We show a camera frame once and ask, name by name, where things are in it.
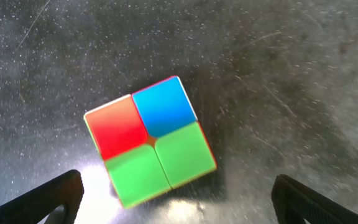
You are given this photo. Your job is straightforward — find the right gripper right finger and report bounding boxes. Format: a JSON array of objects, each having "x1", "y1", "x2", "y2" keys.
[{"x1": 271, "y1": 174, "x2": 358, "y2": 224}]

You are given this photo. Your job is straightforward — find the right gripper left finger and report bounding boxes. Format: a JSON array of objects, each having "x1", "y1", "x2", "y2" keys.
[{"x1": 0, "y1": 169, "x2": 85, "y2": 224}]

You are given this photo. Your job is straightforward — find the many-coloured puzzle cube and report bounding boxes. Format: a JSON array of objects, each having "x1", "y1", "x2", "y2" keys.
[{"x1": 83, "y1": 75, "x2": 218, "y2": 210}]

